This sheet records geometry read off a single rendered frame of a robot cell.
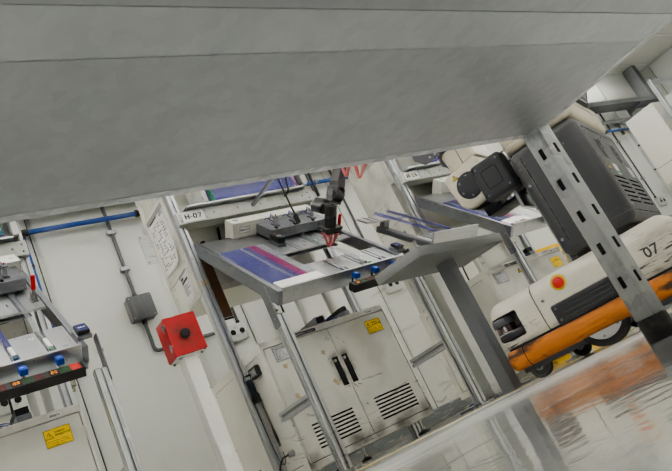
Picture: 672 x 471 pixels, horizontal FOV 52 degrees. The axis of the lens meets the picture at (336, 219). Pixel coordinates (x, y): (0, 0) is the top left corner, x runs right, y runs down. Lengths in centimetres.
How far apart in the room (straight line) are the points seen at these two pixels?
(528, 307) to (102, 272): 314
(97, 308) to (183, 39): 423
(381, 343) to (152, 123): 279
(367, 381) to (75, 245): 241
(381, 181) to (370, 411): 170
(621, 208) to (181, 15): 195
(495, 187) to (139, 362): 281
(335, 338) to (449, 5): 265
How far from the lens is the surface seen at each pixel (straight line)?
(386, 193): 432
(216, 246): 329
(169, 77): 51
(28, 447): 266
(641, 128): 729
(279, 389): 296
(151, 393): 456
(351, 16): 54
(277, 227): 333
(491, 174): 250
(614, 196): 230
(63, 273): 474
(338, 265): 304
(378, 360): 323
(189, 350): 266
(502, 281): 393
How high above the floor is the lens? 4
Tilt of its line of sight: 18 degrees up
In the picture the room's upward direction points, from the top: 26 degrees counter-clockwise
